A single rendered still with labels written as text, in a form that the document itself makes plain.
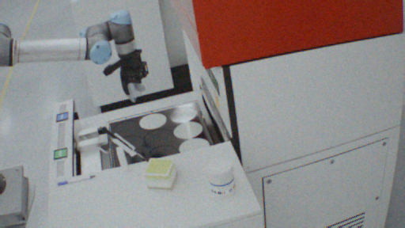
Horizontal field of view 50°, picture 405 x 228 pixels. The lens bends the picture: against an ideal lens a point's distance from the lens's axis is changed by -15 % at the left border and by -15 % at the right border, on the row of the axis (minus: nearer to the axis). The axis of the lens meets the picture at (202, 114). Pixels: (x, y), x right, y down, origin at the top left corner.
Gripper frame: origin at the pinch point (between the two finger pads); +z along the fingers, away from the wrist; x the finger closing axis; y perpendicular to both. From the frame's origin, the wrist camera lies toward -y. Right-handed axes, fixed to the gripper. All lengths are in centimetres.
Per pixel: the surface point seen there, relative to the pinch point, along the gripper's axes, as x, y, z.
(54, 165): -38.4, -16.0, 3.3
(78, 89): 171, -152, 100
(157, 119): 0.8, 7.8, 9.3
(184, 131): -5.6, 20.8, 9.4
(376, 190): 11, 94, 48
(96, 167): -27.4, -5.7, 11.3
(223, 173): -45, 47, -6
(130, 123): -1.9, -2.1, 9.5
